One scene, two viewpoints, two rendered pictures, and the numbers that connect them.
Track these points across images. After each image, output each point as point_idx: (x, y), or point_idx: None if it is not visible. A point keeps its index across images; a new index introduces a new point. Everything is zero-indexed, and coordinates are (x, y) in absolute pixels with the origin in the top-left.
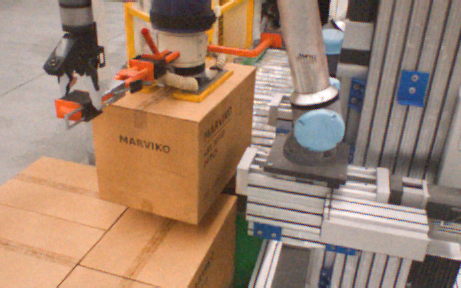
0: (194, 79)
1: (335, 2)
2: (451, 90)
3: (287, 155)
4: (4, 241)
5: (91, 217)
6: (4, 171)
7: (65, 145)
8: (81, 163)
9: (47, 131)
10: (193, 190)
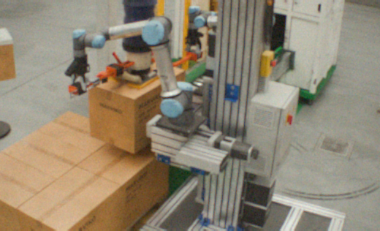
0: (139, 77)
1: (289, 20)
2: (249, 95)
3: (168, 119)
4: (44, 150)
5: (86, 145)
6: (49, 119)
7: (87, 107)
8: None
9: (77, 96)
10: (132, 134)
